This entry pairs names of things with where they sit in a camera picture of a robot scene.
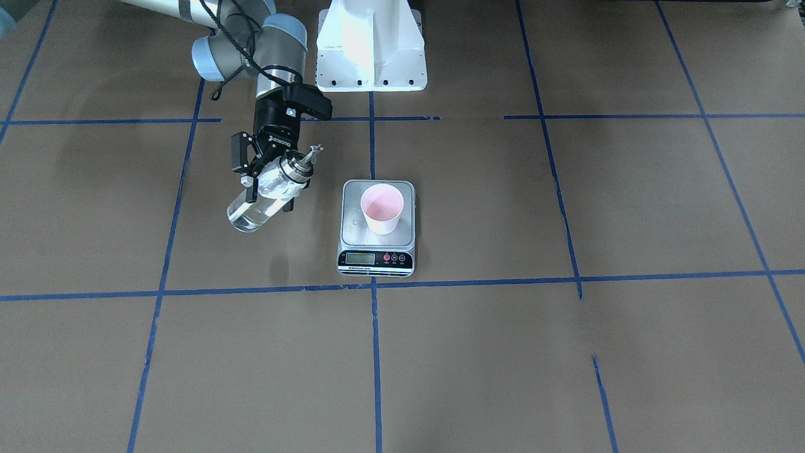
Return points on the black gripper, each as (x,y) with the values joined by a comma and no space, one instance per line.
(269,121)

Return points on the clear glass sauce bottle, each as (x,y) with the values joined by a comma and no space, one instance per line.
(256,204)

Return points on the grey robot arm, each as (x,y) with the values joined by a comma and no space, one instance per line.
(252,40)

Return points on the silver digital kitchen scale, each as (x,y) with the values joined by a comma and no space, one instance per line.
(363,253)

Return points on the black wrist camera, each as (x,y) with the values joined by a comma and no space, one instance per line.
(309,100)

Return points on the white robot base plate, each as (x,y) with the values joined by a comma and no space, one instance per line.
(370,46)

